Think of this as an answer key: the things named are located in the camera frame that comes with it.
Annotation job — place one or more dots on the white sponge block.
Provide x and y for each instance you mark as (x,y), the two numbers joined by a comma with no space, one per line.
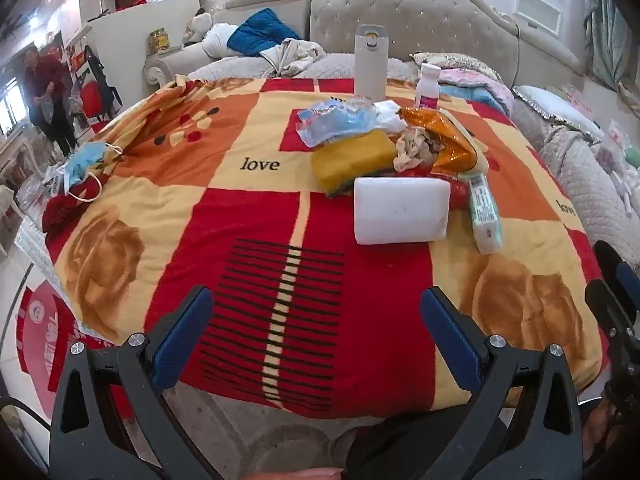
(400,210)

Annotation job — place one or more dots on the green plush toy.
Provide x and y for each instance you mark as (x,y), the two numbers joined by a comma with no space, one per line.
(632,157)

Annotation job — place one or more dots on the white crumpled tissue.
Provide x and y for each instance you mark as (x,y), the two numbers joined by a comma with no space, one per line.
(392,115)

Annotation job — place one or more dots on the yellow sponge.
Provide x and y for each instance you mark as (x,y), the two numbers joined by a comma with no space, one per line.
(350,160)

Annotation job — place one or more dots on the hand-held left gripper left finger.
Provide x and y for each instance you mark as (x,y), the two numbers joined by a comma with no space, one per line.
(182,340)

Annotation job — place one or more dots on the red orange printed blanket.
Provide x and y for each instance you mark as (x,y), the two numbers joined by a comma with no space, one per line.
(240,220)

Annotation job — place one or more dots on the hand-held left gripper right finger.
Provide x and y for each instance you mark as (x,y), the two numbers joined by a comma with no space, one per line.
(450,335)

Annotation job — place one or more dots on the white thermos bottle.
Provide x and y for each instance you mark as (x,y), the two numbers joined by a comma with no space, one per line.
(370,70)

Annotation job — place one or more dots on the clear glass jar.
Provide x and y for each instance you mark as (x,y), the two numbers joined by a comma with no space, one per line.
(31,195)

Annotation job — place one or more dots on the blue face mask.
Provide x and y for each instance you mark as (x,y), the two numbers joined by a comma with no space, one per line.
(85,165)

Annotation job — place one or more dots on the white crumpled garment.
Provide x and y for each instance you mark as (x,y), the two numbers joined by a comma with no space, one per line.
(295,57)

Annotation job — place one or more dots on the clear bag of pink items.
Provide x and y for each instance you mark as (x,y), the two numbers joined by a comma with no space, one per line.
(612,150)

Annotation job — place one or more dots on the white ruffled pillow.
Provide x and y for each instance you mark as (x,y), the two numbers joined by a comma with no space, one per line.
(555,107)

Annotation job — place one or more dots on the beige quilted bedspread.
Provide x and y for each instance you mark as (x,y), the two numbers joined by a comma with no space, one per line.
(575,185)

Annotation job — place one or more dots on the white pill bottle pink label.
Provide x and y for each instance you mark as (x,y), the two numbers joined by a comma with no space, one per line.
(427,90)

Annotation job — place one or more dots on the white medicine box green print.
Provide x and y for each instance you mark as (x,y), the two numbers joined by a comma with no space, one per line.
(485,220)

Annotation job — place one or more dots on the beige tufted headboard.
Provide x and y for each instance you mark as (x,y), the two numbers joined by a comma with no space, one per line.
(440,20)

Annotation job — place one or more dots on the pink blue folded blanket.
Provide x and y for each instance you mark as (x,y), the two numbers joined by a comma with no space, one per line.
(475,92)

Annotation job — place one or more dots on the cream plush toy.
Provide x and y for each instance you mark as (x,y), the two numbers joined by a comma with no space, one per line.
(196,27)

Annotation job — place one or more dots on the patterned ruffled pillow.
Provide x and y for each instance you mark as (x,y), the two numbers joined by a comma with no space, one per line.
(450,62)

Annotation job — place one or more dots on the red hanging bag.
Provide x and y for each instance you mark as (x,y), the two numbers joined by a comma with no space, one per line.
(97,95)

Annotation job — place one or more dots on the blue white plastic packet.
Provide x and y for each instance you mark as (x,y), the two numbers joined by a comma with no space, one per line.
(330,122)

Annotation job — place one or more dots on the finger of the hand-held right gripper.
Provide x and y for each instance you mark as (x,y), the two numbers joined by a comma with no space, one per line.
(627,280)
(607,310)

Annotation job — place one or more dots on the red round floor mat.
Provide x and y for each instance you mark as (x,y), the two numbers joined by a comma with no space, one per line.
(45,320)

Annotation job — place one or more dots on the orange white snack bag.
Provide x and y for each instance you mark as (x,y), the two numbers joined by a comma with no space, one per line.
(450,145)

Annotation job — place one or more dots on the blue jacket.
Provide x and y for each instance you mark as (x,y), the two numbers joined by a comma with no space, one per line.
(260,32)

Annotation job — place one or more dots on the beige crumpled tissue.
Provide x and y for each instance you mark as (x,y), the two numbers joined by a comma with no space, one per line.
(412,152)

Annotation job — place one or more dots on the green patterned curtain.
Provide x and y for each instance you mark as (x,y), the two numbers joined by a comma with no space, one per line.
(607,35)

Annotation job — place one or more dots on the yellow jar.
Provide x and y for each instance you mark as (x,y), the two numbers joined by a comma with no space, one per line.
(160,42)

